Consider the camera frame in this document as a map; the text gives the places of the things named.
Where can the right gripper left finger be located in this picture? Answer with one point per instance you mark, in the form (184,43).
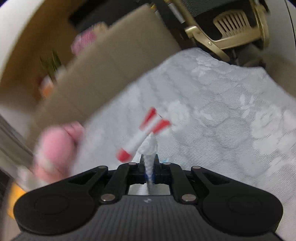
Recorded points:
(133,172)

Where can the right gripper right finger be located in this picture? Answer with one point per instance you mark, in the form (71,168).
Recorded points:
(165,173)

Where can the white knitted cloth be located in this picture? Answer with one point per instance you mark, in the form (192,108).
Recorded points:
(149,149)

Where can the red white rocket toy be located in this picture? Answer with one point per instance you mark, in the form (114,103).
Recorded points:
(152,123)

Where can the pink plush toy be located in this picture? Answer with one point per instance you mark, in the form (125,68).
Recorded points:
(56,150)

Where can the white patterned mattress cover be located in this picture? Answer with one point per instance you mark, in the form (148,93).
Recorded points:
(231,120)

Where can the cardboard box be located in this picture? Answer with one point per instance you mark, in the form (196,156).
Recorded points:
(129,48)

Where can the gold chair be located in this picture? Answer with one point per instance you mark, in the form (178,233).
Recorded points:
(218,27)

